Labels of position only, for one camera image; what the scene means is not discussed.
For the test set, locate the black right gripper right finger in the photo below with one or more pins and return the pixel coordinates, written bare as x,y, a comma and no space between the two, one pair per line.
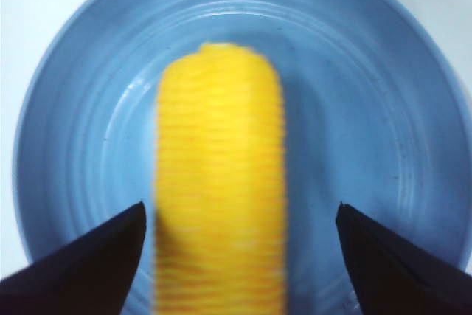
390,275

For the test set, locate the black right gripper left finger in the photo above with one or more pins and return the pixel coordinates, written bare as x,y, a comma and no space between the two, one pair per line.
91,275

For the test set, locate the yellow corn cob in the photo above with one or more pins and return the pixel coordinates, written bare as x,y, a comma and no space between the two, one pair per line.
220,190

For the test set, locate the blue round plate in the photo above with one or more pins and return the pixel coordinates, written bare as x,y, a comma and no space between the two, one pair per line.
375,118

